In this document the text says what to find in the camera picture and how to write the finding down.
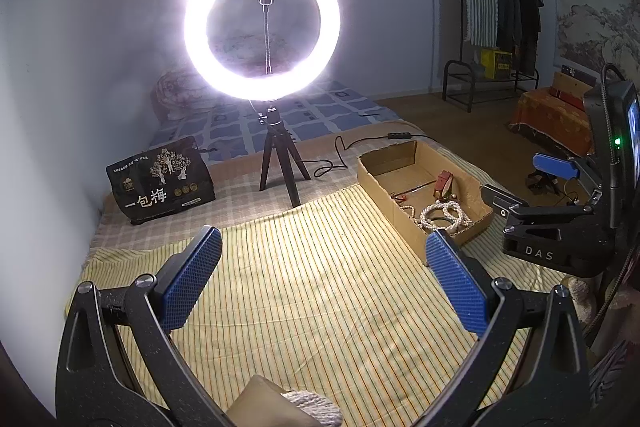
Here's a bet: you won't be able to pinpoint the landscape wall painting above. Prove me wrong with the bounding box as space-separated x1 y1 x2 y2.
552 0 640 82

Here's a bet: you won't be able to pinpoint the black clothes rack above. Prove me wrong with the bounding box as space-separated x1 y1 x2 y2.
442 0 543 114

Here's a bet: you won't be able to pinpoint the green pendant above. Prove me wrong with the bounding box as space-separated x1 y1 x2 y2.
390 189 436 204

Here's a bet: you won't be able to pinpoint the yellow striped cloth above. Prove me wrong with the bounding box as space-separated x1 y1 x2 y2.
65 184 581 427

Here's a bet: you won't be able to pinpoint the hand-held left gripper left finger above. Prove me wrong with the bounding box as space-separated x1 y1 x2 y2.
56 225 236 427

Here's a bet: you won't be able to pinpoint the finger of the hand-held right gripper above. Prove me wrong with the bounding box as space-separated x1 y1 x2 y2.
532 152 603 205
480 184 596 229

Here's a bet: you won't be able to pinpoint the ring light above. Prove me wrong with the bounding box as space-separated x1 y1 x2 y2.
182 0 343 100

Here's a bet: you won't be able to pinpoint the folded floral quilt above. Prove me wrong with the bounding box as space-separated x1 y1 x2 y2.
152 69 216 120

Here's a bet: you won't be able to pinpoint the dark hanging clothes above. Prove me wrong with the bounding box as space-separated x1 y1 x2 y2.
495 0 543 72

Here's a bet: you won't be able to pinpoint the red watch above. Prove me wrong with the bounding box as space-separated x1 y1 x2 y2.
433 172 455 200

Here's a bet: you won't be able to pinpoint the orange cloth-covered chest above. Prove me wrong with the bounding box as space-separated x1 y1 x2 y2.
509 72 596 158

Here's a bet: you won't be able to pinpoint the black tripod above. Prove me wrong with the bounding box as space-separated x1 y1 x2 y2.
257 99 312 208

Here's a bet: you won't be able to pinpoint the blue patterned sheet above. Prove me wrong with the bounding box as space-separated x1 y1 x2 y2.
150 79 406 158

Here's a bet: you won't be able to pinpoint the cardboard box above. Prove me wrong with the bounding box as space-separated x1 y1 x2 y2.
356 140 496 268

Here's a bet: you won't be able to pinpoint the yellow box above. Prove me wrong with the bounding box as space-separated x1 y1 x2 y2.
480 49 514 80

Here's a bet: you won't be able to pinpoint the person's right hand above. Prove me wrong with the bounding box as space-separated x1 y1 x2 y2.
564 276 601 348

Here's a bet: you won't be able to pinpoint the beige checked sheet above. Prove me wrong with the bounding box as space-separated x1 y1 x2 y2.
87 122 501 268

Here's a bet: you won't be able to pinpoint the beige cloth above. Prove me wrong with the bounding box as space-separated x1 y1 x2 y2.
225 374 288 427

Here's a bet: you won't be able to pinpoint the person's patterned clothing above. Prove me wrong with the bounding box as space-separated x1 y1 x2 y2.
587 339 640 418

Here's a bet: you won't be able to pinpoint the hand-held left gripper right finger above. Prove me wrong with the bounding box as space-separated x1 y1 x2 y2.
424 228 591 427

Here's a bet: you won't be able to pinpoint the black printed bag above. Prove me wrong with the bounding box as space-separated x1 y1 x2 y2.
106 136 217 225

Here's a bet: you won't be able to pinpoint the black power cable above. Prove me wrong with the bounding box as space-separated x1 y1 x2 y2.
310 133 431 180

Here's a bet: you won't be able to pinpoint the white knitted cloth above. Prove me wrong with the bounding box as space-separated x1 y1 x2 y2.
282 388 343 427

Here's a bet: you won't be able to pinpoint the pearl necklace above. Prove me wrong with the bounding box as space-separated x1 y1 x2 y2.
417 202 473 238

